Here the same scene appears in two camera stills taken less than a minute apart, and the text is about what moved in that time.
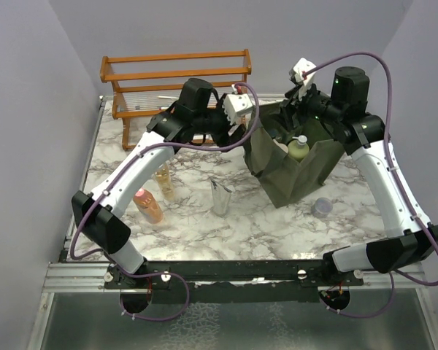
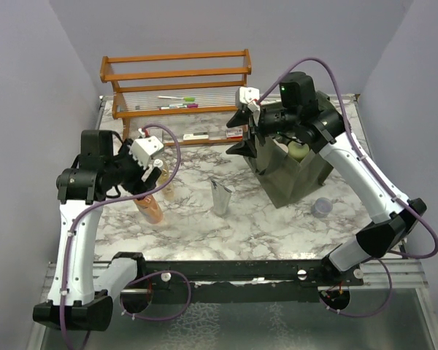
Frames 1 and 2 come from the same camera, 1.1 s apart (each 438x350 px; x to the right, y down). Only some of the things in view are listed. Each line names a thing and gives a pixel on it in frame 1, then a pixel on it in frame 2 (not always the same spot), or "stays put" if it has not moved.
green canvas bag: x=289 y=160 stays put
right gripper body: x=313 y=106 -> x=271 y=122
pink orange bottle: x=147 y=205 stays put
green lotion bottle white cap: x=298 y=149 stays put
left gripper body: x=214 y=122 -> x=127 y=172
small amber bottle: x=165 y=179 stays put
